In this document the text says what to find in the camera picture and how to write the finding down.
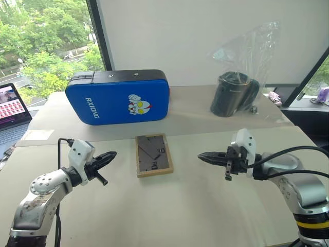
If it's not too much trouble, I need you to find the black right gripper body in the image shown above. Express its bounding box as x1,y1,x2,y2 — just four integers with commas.
224,145,251,182

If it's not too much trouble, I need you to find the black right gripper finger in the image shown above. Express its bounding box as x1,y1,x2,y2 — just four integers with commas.
197,151,228,160
199,157,228,169

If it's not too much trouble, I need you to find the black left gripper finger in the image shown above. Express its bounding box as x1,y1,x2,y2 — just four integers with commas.
97,154,118,171
95,151,118,163

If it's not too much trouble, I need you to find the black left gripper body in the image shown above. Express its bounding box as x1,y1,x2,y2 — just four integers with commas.
84,155,109,187

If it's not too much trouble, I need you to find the laptop computer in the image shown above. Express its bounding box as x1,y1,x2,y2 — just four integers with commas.
0,82,33,158

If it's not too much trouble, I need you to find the blue cartoon kick pad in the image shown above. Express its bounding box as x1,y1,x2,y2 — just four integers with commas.
64,69,171,126

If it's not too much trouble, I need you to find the black cylinder container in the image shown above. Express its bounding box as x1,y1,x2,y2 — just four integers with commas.
210,71,261,118

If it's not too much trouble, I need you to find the pink folded item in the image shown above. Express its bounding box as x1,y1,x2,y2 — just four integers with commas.
268,91,283,105

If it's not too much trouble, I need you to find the purple small item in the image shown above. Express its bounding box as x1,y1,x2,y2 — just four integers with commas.
310,86,329,105

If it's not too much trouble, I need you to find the black cup in plastic bag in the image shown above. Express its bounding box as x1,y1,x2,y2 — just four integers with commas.
206,21,293,122

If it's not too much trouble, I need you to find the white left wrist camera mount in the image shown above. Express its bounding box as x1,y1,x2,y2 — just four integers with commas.
68,139,95,186

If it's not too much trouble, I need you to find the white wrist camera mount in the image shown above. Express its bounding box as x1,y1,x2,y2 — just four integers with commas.
230,128,257,179
68,139,95,186

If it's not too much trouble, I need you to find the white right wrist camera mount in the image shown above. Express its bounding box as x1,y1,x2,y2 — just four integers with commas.
230,128,257,179

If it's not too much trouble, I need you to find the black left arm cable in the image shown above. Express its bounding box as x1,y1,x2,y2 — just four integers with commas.
53,137,76,247

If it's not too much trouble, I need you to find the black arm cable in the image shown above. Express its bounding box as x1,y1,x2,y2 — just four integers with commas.
245,146,329,181
53,137,76,247

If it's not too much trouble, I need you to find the wooden picture frame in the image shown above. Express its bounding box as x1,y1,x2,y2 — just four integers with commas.
135,133,174,179

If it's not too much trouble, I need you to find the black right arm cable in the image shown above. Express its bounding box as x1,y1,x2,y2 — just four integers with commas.
245,146,329,181

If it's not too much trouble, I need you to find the black slanted window frame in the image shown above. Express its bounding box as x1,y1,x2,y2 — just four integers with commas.
280,47,329,110

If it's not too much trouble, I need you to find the black window frame post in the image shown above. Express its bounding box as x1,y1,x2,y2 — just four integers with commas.
85,0,114,72

